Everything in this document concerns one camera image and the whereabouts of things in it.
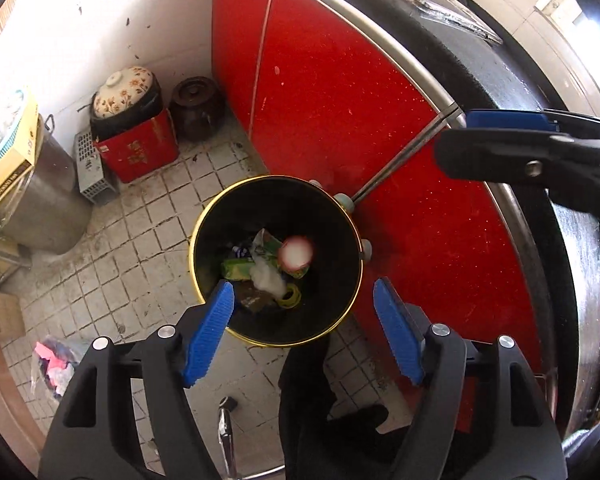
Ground black pot floral lid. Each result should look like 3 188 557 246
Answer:
90 66 163 142

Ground white red-rimmed round item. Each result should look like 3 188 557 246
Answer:
279 235 314 271

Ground black gold-rimmed trash bin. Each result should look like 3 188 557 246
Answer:
188 175 372 348

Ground green cartoon snack bag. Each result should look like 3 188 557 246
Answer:
252 229 311 278

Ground plastic bag pink contents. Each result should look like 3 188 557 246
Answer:
30 335 88 401

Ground steel sink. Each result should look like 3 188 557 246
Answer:
405 0 503 46

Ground brown ceramic jar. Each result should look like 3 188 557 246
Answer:
169 76 227 142

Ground large steel pot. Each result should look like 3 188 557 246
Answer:
2 114 93 255

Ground red cabinet door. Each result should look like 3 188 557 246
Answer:
350 130 546 436
211 0 276 171
250 0 466 201

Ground red box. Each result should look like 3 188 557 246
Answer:
94 107 180 184

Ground person's dark pants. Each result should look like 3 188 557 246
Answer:
277 330 411 480

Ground green paper box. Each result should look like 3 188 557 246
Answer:
221 257 256 281

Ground brown cardboard box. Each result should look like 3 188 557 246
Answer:
0 290 26 341

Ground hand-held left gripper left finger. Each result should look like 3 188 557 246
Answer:
39 280 236 480

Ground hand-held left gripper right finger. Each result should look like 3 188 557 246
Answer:
372 277 568 480

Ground yellow red tape spool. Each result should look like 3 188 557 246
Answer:
277 284 302 309

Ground yellow cardboard box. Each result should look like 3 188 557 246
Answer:
0 87 41 206

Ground grey plastic basket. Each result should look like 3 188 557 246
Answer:
74 130 121 206

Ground chrome stool leg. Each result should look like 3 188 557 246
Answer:
217 396 286 480

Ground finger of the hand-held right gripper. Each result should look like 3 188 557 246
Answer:
465 109 600 134
435 130 600 226

